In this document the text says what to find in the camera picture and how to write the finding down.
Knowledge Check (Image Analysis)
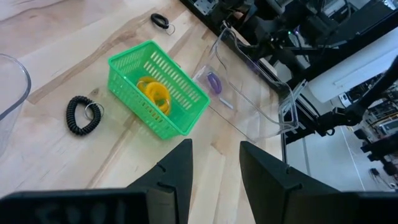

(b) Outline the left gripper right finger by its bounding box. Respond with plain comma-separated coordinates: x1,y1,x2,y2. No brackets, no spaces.
239,141,398,224

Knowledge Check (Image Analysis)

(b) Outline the black stand pole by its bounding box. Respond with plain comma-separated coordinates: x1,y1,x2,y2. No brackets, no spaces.
313,55,398,138

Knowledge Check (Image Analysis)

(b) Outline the white flat panel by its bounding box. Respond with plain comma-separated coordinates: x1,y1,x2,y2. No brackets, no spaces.
307,27,398,104

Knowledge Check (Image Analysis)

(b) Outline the black spring keychain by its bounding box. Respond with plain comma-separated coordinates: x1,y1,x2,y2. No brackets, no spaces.
150,12,177,36
65,95,105,136

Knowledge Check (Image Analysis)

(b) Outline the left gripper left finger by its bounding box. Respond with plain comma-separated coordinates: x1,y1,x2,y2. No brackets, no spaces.
0,138,194,224

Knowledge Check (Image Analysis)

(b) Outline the green plastic basket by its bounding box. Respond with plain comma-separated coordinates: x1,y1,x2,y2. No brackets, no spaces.
107,39,211,141

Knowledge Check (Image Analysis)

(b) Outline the purple spring keychain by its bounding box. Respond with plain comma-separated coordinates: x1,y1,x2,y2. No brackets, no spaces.
206,71,223,95

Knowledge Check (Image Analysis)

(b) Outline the clear plastic bin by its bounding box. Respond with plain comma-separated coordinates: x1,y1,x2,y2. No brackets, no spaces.
192,26,300,144
0,53,32,158

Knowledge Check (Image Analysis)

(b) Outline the yellow spring keychain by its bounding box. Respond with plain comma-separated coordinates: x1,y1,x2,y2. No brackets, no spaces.
146,82,172,116
136,76,165,103

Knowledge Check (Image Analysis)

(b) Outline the silver metal bracket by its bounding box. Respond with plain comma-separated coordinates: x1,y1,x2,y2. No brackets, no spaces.
193,0,219,16

